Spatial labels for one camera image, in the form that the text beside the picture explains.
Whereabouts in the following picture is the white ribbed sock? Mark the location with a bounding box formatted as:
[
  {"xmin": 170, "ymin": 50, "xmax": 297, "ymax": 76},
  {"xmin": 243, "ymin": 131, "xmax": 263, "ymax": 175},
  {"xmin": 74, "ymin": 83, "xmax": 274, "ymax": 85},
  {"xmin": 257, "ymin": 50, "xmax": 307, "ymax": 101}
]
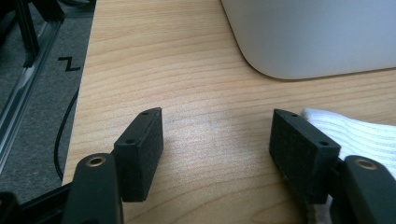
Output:
[{"xmin": 300, "ymin": 107, "xmax": 396, "ymax": 224}]

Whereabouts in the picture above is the black floor cable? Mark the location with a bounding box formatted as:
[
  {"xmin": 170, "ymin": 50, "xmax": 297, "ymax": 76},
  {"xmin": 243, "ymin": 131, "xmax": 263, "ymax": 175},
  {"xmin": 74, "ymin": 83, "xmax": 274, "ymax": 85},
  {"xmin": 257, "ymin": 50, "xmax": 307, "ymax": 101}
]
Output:
[{"xmin": 53, "ymin": 87, "xmax": 80, "ymax": 182}]

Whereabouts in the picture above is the aluminium floor rail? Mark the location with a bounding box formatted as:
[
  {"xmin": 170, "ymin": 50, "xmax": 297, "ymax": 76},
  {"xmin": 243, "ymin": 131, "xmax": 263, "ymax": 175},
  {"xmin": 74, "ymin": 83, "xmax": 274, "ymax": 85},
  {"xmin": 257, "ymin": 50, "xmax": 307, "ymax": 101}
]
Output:
[{"xmin": 0, "ymin": 20, "xmax": 64, "ymax": 175}]

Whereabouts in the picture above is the white divided storage box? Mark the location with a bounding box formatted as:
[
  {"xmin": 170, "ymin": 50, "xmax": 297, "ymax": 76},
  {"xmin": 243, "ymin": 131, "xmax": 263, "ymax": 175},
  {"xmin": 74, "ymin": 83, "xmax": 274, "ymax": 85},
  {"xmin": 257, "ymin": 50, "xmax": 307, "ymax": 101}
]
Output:
[{"xmin": 219, "ymin": 0, "xmax": 396, "ymax": 80}]

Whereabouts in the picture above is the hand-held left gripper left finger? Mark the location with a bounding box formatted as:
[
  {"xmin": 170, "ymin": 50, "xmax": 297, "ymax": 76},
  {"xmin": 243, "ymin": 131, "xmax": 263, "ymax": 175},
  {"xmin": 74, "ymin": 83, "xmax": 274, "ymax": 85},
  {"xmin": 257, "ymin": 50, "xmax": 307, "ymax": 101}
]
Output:
[{"xmin": 113, "ymin": 106, "xmax": 164, "ymax": 203}]

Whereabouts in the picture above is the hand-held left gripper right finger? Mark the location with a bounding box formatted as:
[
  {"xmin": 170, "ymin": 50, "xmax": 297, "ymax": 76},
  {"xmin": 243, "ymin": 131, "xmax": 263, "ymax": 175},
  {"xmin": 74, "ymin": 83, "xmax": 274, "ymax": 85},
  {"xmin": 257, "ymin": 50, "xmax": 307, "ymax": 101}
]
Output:
[{"xmin": 269, "ymin": 108, "xmax": 342, "ymax": 204}]

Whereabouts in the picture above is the black metal stand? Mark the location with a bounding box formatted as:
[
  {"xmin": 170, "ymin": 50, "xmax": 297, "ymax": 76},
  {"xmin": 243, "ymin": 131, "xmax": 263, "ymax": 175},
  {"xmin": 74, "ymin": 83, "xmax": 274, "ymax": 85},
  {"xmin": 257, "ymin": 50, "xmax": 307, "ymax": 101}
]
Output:
[{"xmin": 13, "ymin": 0, "xmax": 41, "ymax": 69}]

